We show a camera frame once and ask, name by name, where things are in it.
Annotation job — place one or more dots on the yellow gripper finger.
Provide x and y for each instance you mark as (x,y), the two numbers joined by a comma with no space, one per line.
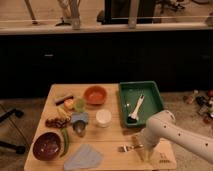
(146,154)

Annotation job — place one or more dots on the silver metal fork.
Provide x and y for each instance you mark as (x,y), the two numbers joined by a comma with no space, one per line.
(126,148)

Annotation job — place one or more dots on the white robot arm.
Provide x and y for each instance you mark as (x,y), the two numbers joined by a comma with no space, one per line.
(162,125)

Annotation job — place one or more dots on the white paper cup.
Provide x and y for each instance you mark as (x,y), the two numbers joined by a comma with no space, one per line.
(103,117)

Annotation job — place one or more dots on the light blue cloth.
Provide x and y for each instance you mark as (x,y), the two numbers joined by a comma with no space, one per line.
(84,158)

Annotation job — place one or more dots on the wooden folding table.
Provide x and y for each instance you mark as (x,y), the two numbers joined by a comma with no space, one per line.
(106,141)

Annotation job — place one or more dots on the orange bowl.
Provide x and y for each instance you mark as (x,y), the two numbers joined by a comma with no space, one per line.
(95,95)

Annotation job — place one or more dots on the green round toy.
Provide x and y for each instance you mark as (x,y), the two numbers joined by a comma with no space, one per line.
(79,105)

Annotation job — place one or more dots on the green chili pepper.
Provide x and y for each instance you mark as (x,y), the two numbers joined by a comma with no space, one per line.
(65,136)

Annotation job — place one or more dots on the orange peach toy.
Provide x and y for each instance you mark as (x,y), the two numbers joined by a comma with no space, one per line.
(68,104)

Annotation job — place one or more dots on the yellow corn toy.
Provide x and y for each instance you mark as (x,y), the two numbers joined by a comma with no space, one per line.
(63,113)

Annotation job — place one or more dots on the red grapes bunch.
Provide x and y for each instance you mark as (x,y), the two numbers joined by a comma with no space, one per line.
(56,123)

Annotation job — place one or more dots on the dark purple bowl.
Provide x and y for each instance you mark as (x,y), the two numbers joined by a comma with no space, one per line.
(47,146)

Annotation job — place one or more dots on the black office chair base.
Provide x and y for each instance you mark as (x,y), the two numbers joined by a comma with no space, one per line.
(19,149)

